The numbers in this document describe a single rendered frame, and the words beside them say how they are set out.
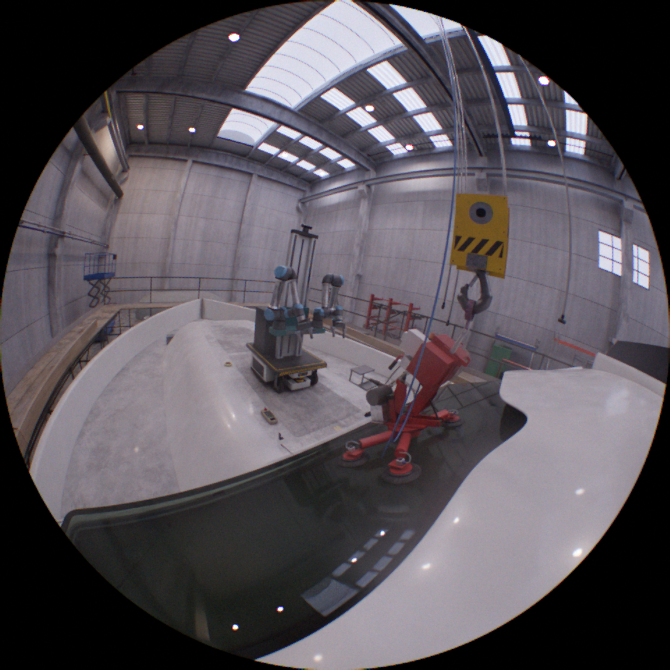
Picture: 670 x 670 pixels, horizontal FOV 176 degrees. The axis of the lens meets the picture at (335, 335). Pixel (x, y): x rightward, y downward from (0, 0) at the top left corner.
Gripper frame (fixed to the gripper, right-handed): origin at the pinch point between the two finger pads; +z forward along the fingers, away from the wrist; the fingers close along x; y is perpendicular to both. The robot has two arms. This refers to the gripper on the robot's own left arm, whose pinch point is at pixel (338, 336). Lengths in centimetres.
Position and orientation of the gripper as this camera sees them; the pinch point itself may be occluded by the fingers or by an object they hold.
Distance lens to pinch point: 222.5
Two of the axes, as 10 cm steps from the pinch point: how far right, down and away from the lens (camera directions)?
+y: 6.2, -1.1, -7.8
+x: 7.8, 1.1, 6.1
